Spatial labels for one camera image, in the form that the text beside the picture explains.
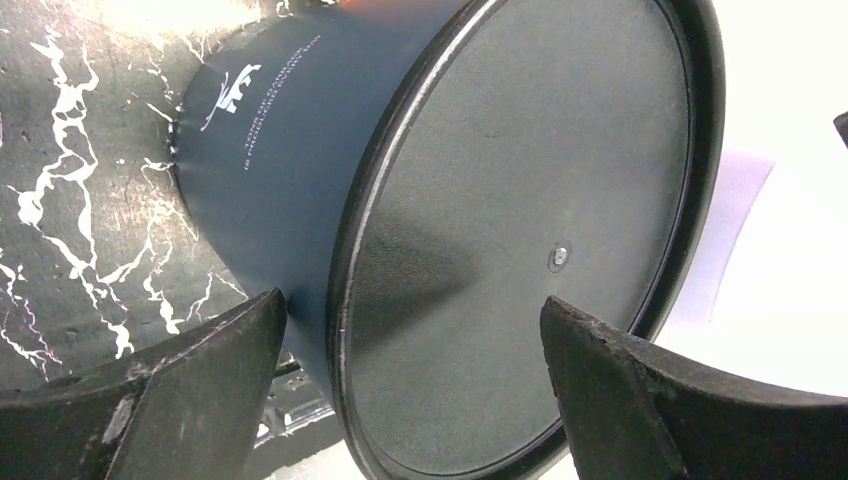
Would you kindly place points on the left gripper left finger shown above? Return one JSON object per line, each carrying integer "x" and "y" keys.
{"x": 186, "y": 408}

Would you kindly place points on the dark blue bucket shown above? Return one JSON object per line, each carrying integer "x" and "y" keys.
{"x": 418, "y": 177}

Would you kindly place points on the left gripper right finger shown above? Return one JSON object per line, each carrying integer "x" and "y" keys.
{"x": 634, "y": 410}

